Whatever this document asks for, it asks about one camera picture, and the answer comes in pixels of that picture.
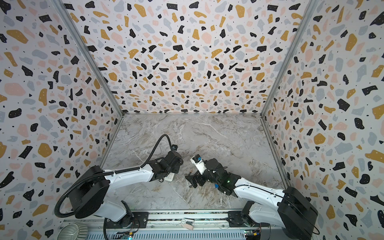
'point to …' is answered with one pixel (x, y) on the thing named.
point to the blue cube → (216, 186)
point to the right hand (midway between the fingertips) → (189, 169)
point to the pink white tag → (187, 223)
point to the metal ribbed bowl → (74, 231)
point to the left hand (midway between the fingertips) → (177, 160)
